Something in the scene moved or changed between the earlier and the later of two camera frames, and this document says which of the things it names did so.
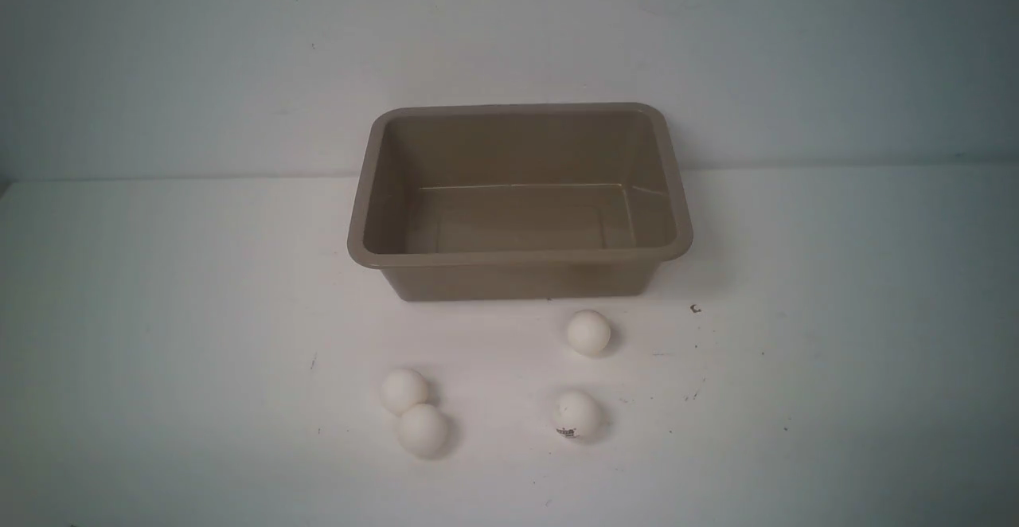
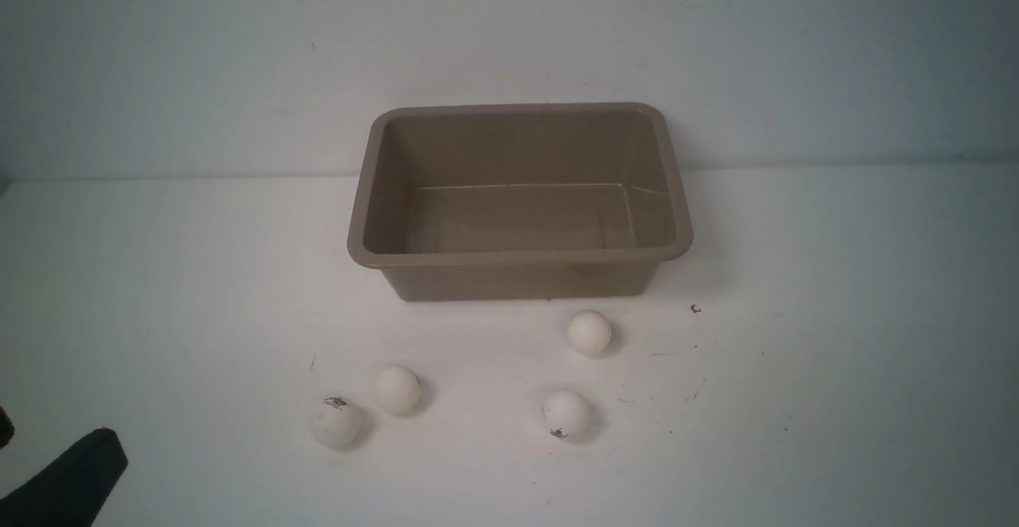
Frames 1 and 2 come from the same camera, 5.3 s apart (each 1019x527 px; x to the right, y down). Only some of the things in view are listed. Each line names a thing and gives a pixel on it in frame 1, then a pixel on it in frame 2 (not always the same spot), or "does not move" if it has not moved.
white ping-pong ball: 588,331 does not move
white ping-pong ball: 402,389 does not move
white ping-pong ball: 423,430 to 335,424
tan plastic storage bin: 518,201 does not move
